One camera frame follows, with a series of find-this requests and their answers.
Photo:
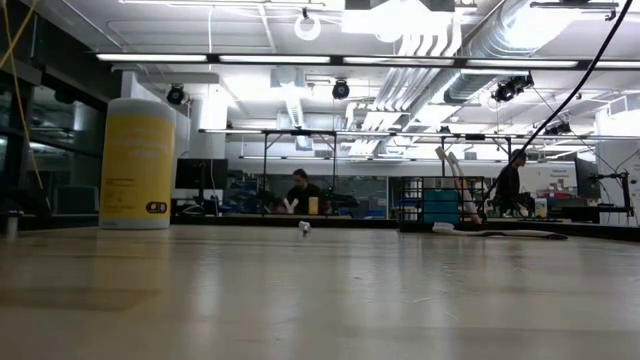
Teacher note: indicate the white purple toothbrush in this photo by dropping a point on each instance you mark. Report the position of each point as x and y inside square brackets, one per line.
[500, 233]
[304, 229]

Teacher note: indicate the orange white toothbrush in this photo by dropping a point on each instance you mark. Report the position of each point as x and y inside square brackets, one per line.
[441, 152]
[453, 160]

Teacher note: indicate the black monitor on arm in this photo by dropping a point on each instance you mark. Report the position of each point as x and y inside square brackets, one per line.
[586, 177]

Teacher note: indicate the person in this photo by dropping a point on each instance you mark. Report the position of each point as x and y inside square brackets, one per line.
[302, 192]
[509, 185]

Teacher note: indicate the small yellow bottle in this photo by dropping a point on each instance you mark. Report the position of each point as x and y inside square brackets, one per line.
[313, 206]

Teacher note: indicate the black computer monitor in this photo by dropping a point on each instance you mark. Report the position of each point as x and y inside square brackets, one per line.
[200, 174]

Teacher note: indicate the yellow cylindrical can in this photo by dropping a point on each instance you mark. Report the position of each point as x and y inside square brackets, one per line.
[137, 165]

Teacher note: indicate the long light bar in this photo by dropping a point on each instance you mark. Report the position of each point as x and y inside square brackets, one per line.
[150, 58]

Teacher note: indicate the white yellow bottle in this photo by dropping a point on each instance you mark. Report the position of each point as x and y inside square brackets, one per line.
[541, 207]

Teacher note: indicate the black metal frame station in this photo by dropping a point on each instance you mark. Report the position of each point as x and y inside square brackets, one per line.
[300, 132]

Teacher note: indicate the black aluminium table frame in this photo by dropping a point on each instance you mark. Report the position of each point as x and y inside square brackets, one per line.
[350, 223]

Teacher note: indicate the silver air duct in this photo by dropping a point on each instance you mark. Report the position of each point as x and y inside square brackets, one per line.
[480, 80]

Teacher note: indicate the small grey post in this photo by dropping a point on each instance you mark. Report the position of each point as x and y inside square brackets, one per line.
[12, 225]

